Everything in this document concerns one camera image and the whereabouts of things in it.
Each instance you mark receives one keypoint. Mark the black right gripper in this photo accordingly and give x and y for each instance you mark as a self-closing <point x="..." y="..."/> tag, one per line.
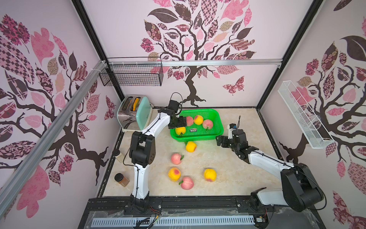
<point x="227" y="140"/>

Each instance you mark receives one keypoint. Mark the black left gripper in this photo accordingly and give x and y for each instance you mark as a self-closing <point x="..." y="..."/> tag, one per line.
<point x="181" y="122"/>

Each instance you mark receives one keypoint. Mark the large pink peach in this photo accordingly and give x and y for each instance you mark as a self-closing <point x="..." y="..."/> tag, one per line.
<point x="189" y="121"/>

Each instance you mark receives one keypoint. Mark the yellow peach with red blush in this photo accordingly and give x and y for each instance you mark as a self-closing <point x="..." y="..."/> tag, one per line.
<point x="198" y="120"/>

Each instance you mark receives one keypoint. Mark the small pink peach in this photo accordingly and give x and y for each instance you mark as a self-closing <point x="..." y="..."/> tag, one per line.
<point x="207" y="124"/>

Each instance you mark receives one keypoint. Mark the pink peach front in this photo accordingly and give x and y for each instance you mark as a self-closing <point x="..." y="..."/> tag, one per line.
<point x="186" y="183"/>

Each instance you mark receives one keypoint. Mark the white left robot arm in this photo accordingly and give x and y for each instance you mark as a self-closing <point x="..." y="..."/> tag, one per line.
<point x="143" y="148"/>

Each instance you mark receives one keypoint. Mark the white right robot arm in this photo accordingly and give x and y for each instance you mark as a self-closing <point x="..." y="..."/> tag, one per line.
<point x="299" y="189"/>

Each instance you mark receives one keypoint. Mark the green plastic basket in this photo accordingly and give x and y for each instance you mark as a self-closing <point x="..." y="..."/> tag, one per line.
<point x="197" y="132"/>

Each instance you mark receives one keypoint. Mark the mint green toaster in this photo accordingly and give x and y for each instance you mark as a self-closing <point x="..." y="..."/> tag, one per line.
<point x="134" y="113"/>

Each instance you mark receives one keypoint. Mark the yellow red peach front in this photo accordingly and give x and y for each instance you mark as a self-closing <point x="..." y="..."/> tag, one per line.
<point x="174" y="174"/>

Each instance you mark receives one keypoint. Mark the brown spice jar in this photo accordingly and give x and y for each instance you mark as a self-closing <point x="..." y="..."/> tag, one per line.
<point x="121" y="179"/>

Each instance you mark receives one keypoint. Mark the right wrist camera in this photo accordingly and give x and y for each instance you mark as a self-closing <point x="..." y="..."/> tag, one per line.
<point x="231" y="128"/>

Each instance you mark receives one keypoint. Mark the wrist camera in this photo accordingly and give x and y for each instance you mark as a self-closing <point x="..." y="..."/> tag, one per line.
<point x="231" y="128"/>
<point x="174" y="105"/>

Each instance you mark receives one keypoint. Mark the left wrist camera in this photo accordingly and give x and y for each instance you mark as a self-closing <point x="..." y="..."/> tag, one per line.
<point x="174" y="105"/>

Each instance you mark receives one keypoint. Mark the black wire wall basket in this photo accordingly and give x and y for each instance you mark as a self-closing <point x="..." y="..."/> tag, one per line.
<point x="133" y="71"/>

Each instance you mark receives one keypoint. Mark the aluminium frame bar back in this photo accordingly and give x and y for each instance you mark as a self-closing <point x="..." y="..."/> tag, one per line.
<point x="199" y="62"/>

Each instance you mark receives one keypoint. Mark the aluminium frame bar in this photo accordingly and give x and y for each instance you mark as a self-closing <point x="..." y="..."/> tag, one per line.
<point x="199" y="62"/>
<point x="20" y="176"/>

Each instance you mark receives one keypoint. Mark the white vented cable duct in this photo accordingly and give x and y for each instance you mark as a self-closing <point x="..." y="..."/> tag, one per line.
<point x="130" y="222"/>

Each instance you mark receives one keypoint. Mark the white wire wall shelf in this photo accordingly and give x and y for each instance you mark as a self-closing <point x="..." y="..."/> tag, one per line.
<point x="298" y="101"/>

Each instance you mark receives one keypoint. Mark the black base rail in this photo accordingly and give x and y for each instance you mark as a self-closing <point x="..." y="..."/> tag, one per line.
<point x="266" y="217"/>

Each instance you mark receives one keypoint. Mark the aluminium frame bar left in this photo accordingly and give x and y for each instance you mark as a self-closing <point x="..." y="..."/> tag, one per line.
<point x="20" y="176"/>

